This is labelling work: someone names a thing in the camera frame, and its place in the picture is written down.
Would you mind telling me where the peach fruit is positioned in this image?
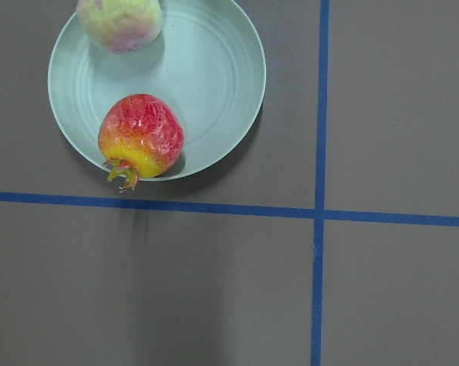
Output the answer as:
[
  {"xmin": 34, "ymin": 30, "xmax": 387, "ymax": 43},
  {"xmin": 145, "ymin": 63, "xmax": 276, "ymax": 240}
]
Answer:
[{"xmin": 75, "ymin": 0, "xmax": 163, "ymax": 54}]

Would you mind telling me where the green plate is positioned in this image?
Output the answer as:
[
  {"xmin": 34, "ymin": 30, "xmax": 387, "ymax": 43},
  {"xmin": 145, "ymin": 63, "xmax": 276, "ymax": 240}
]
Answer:
[{"xmin": 48, "ymin": 1, "xmax": 266, "ymax": 181}]

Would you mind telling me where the red pomegranate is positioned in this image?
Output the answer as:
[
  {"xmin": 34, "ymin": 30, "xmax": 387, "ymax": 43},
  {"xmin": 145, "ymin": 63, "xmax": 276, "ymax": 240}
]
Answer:
[{"xmin": 97, "ymin": 94, "xmax": 185, "ymax": 192}]

